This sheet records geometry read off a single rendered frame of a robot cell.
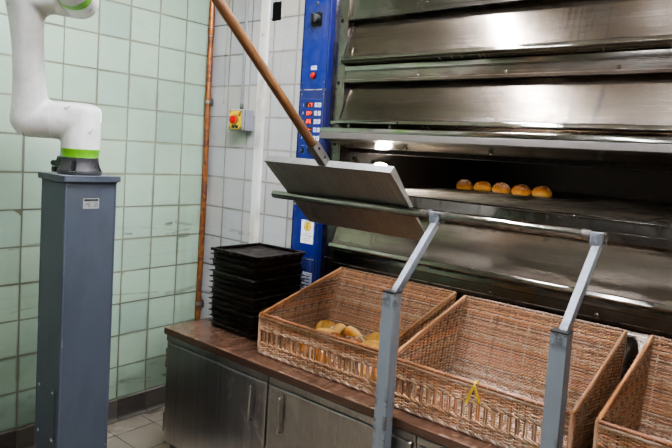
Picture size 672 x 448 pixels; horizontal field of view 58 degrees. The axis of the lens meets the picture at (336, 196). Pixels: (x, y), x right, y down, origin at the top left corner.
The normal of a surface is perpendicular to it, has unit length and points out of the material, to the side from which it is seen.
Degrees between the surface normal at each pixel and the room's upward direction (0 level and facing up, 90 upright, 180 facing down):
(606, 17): 70
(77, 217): 90
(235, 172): 90
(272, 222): 90
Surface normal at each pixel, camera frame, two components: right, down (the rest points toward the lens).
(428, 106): -0.58, -0.32
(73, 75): 0.76, 0.10
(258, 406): -0.65, 0.01
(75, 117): 0.20, 0.06
